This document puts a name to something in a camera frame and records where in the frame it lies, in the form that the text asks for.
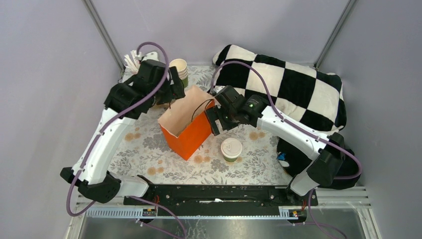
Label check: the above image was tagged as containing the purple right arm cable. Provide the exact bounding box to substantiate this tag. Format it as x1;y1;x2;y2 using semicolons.
210;61;363;239

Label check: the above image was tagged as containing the black white checkered blanket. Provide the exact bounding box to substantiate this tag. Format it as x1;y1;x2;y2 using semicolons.
212;44;347;132

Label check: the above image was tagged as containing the stack of green paper cups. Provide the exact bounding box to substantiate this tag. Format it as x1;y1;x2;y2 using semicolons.
170;58;188;88

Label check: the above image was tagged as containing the orange paper bag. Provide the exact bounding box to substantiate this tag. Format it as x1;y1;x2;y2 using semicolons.
158;86;215;161

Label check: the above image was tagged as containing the green paper coffee cup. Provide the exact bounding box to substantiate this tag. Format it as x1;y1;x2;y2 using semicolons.
223;154;239;163

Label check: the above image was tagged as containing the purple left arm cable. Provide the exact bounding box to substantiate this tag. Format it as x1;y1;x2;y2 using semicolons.
66;42;189;239

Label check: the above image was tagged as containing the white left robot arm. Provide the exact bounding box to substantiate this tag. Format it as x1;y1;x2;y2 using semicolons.
60;59;185;205

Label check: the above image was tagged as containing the floral patterned table mat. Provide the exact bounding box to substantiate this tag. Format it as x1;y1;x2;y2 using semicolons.
107;65;294;186

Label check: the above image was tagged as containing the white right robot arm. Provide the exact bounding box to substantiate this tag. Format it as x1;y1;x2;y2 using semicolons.
205;86;345;205

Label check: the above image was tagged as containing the white plastic cup lid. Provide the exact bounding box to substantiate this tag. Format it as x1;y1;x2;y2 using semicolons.
220;138;243;156

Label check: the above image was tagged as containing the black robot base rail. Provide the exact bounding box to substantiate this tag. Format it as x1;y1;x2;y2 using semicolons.
142;184;318;217

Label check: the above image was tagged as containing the black cloth bundle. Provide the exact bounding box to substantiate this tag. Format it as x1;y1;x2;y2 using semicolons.
277;138;360;190

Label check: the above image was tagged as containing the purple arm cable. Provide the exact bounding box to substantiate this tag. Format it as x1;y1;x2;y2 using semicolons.
66;42;189;239
210;61;363;239

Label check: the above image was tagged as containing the blue white small object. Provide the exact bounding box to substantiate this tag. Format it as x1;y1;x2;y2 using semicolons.
277;152;290;168

